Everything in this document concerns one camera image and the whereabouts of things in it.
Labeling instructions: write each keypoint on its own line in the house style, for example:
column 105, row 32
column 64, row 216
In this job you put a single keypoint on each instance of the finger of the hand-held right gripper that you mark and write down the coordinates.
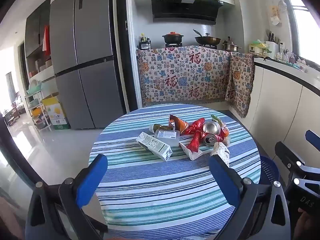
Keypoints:
column 285, row 152
column 312, row 140

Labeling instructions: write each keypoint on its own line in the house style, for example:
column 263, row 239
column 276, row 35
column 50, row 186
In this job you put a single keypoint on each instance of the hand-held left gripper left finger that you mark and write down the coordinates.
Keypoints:
column 91, row 180

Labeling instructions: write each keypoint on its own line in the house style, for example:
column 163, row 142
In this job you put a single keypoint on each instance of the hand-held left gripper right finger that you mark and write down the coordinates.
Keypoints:
column 225, row 182

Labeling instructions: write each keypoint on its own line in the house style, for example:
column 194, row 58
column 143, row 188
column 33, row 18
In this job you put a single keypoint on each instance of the blue plastic mesh basket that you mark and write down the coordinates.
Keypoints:
column 268, row 170

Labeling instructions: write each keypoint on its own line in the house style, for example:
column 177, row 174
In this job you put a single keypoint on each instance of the white paper wrapper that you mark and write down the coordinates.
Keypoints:
column 192, row 155

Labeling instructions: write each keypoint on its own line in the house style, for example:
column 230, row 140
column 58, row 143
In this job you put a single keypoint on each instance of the red soda can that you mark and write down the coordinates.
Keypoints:
column 212, row 139

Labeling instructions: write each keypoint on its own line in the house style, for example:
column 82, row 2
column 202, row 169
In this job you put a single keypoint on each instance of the orange snack wrapper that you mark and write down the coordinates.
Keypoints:
column 225, row 133

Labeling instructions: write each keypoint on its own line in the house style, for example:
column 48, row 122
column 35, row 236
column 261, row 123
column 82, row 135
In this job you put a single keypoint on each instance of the red foil wrapper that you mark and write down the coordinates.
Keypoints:
column 195, row 142
column 196, row 127

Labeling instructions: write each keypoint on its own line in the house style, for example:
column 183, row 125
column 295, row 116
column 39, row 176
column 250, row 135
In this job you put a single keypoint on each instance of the crushed silver can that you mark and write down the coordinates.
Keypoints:
column 212, row 128

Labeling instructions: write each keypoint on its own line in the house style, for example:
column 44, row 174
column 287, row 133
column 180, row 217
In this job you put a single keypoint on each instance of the green snack wrapper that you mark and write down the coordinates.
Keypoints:
column 216, row 118

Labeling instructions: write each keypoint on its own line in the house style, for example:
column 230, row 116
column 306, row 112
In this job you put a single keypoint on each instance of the white green milk carton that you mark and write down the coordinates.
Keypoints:
column 155, row 147

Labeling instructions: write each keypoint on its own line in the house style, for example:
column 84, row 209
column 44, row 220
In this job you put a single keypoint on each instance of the clear plastic box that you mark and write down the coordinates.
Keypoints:
column 167, row 138

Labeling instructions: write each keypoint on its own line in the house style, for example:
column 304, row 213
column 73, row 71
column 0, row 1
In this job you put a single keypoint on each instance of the brown snack bag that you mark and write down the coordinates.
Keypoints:
column 180, row 125

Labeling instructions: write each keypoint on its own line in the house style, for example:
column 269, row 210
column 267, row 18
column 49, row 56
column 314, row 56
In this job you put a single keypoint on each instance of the small green drink bottle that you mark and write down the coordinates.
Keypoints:
column 160, row 127

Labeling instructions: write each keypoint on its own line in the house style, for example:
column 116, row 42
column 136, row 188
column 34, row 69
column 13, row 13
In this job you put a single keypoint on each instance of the white kitchen cabinet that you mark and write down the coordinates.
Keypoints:
column 282, row 105

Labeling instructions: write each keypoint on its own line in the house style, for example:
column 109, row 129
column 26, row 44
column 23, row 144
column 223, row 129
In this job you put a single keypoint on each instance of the blue striped tablecloth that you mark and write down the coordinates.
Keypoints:
column 150, row 180

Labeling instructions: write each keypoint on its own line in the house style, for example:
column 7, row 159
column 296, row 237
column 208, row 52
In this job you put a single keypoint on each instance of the green cardboard box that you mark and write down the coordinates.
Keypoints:
column 60, row 126

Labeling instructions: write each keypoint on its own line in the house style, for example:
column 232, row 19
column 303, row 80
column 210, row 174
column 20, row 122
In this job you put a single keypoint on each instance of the yellow cardboard box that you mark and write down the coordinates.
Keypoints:
column 53, row 110

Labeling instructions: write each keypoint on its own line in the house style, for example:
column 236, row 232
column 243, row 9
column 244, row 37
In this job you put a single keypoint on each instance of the small printed cloth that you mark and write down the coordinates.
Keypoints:
column 240, row 85

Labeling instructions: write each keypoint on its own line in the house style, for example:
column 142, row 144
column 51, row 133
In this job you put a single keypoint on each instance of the group of small counter bottles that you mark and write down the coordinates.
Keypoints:
column 292, row 58

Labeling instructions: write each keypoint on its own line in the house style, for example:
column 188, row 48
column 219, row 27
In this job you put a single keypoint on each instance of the white knife block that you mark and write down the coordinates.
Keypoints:
column 272, row 47

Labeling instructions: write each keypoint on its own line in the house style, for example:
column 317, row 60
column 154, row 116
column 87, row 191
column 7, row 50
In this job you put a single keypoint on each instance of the window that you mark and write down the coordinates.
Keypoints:
column 307, row 30

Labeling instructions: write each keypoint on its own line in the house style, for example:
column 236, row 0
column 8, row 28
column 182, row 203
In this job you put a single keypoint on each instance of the large printed cloth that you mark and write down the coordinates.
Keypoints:
column 180, row 80

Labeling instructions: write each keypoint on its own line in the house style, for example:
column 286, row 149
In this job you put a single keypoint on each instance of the steel pot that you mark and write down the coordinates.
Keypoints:
column 230, row 47

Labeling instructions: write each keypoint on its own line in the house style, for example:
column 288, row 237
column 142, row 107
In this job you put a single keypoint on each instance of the grey refrigerator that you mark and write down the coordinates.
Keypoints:
column 87, row 55

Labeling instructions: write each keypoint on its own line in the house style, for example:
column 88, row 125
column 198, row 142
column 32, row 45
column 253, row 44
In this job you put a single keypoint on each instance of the wok with lid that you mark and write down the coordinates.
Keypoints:
column 207, row 40

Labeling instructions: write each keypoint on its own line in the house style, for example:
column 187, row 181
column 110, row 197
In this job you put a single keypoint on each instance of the condiment bottle rack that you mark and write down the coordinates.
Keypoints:
column 144, row 43

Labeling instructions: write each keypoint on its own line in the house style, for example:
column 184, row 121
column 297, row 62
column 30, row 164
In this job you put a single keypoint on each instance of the red hanging cloth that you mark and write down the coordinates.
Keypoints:
column 47, row 40

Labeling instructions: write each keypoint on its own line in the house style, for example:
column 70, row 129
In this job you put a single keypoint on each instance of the black pot with red lid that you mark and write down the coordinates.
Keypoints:
column 172, row 38

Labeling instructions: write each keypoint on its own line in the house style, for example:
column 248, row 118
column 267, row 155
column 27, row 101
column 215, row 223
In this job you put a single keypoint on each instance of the dark shelf cabinet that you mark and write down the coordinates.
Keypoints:
column 35, row 30

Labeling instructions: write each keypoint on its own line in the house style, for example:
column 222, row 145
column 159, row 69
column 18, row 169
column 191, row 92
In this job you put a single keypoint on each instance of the black range hood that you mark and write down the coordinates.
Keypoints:
column 185, row 10

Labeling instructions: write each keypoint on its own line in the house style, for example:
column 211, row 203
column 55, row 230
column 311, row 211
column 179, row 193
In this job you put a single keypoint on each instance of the pale wall hanging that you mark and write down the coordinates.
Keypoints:
column 275, row 15

